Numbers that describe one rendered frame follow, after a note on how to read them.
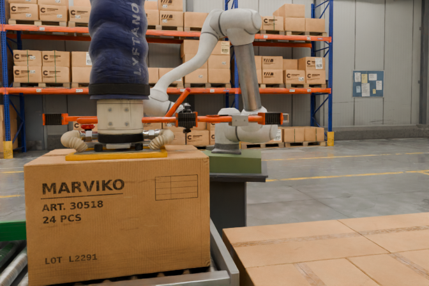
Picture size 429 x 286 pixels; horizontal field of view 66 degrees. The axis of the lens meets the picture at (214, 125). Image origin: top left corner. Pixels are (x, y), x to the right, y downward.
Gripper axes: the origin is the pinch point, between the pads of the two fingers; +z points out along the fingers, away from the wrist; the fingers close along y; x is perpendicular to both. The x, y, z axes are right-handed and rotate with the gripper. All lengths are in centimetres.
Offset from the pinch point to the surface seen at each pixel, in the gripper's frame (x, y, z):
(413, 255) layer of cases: -84, 53, 22
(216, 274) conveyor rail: -5, 48, 31
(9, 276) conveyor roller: 65, 54, 8
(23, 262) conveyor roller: 64, 54, -4
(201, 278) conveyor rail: 0, 48, 32
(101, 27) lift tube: 31.3, -33.0, 9.1
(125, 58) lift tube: 23.3, -22.3, 9.7
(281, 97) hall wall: -381, -30, -851
